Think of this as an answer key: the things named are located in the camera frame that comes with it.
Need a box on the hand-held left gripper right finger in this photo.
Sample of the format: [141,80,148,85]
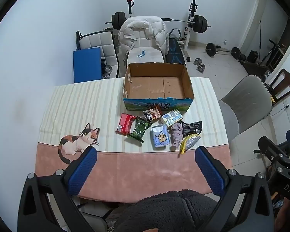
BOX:
[194,146,273,232]

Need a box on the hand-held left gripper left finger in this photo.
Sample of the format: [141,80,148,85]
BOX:
[17,146,98,232]

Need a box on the yellow and silver pouch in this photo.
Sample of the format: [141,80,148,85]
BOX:
[180,133,201,154]

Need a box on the black foil packet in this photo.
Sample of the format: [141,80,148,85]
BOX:
[181,121,203,137]

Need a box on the purple sock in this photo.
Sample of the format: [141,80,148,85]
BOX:
[170,122,183,150]

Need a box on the blue cartoon tissue pack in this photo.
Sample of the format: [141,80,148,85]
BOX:
[151,124,171,148]

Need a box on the red snack packet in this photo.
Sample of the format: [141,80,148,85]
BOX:
[115,113,137,136]

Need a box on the green snack packet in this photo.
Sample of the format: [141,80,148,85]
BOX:
[128,116,153,143]

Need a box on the brown panda snack packet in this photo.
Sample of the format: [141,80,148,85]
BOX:
[142,106,163,122]

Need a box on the cardboard box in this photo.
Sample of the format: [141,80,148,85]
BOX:
[123,62,195,112]

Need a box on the brown wooden chair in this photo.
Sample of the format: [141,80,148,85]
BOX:
[264,68,290,104]

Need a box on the person's dark fleece clothing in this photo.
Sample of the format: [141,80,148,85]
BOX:
[112,189,237,232]

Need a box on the grey shell chair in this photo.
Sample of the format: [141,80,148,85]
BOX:
[217,74,273,141]

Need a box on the black folding stand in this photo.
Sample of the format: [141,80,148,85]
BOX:
[260,39,287,66]

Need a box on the black box speaker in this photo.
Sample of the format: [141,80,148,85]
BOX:
[246,50,258,63]

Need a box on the blue foam mat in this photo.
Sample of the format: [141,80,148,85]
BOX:
[73,47,102,84]

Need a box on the black floor barbell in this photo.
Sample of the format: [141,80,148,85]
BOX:
[204,43,242,60]

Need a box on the white upholstered chair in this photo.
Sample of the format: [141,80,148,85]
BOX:
[121,30,166,76]

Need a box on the white quilted padded chair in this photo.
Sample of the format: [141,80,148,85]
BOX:
[75,30,120,79]

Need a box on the white weight bench rack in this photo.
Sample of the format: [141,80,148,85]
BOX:
[127,0,199,63]

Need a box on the racked black barbell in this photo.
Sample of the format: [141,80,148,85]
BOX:
[104,12,211,34]

